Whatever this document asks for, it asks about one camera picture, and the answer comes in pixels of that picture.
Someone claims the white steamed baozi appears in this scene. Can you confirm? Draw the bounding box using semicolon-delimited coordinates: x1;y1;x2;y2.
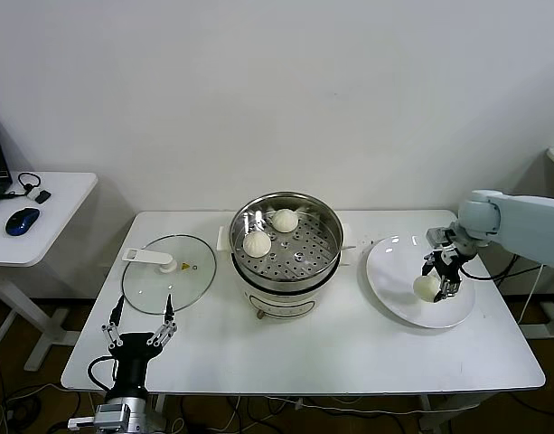
270;208;299;234
412;274;442;303
242;231;273;259

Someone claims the white hanging cable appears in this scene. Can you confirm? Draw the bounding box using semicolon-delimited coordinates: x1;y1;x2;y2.
516;265;545;326

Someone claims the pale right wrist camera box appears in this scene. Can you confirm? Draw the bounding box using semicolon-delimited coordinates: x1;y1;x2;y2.
426;227;456;248

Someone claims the white table leg frame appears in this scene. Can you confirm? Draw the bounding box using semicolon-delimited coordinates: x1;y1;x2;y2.
416;392;491;433

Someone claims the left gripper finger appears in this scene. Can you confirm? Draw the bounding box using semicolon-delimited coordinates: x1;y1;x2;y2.
101;296;125;351
149;293;179;349

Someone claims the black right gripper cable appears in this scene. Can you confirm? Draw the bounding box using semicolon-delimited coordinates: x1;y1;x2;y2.
459;263;499;282

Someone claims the white floor cable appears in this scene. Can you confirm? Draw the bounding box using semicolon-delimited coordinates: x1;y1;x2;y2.
221;395;423;421

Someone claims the blue computer mouse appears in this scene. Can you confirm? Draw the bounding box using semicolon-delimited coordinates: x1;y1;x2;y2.
5;207;42;237

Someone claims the round glass pot lid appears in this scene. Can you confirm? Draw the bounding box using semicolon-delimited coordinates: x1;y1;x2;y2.
120;232;218;316

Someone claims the white desk foot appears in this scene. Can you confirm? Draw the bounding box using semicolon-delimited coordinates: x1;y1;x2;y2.
518;301;554;340

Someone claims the white side table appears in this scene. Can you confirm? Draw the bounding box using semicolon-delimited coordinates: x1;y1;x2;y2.
0;170;99;373

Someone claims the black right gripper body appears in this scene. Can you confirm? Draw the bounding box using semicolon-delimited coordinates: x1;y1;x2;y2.
435;246;465;275

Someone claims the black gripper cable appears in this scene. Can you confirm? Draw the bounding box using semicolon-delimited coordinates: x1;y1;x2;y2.
459;263;499;282
87;354;120;392

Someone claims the black looped cable white plug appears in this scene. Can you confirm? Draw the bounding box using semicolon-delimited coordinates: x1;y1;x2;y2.
4;172;43;201

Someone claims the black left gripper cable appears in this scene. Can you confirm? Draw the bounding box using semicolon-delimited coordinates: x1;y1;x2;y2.
87;354;120;392

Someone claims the large white plate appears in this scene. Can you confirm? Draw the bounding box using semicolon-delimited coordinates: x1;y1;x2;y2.
364;234;477;329

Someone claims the stainless steel steamer basket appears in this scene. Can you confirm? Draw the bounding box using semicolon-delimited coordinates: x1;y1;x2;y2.
229;191;343;282

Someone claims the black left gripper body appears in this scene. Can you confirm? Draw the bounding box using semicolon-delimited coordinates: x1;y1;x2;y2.
109;333;156;393

